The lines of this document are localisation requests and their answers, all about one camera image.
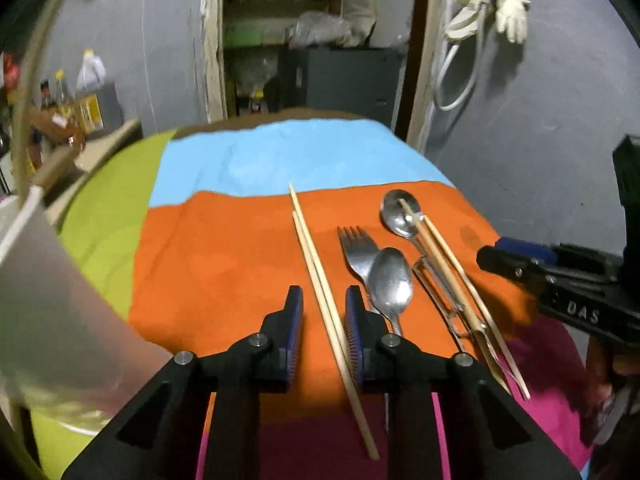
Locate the green box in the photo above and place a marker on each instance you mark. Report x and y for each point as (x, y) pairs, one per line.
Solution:
(250, 35)

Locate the dark grey cabinet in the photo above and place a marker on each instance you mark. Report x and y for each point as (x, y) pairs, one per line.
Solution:
(350, 85)

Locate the clear glass cup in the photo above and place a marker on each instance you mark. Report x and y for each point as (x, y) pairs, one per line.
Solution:
(60, 320)

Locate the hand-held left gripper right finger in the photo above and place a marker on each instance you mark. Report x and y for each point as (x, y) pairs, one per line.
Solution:
(354, 340)

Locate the crumpled clear plastic bag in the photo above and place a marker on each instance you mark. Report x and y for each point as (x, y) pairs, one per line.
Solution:
(325, 30)

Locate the wooden chopstick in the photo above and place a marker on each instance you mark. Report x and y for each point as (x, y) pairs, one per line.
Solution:
(450, 285)
(308, 260)
(472, 300)
(314, 270)

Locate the white plastic jug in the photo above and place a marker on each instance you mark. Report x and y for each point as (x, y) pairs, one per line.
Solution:
(92, 72)

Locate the dark square box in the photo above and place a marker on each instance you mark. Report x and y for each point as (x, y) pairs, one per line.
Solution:
(111, 107)

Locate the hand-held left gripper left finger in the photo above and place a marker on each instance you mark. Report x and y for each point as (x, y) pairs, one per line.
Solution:
(292, 330)

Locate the striped multicolour blanket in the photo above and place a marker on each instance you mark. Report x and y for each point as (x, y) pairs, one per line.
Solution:
(225, 270)

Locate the metal spoon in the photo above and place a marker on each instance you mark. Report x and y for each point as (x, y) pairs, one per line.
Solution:
(400, 215)
(392, 280)

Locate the person's right hand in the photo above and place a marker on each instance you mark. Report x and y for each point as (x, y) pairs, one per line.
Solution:
(597, 367)

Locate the metal fork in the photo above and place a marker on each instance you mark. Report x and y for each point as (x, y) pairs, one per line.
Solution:
(352, 255)

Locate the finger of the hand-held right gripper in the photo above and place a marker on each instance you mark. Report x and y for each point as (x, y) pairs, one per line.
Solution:
(510, 262)

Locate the wooden door frame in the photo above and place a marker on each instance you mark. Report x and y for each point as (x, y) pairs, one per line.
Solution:
(212, 60)

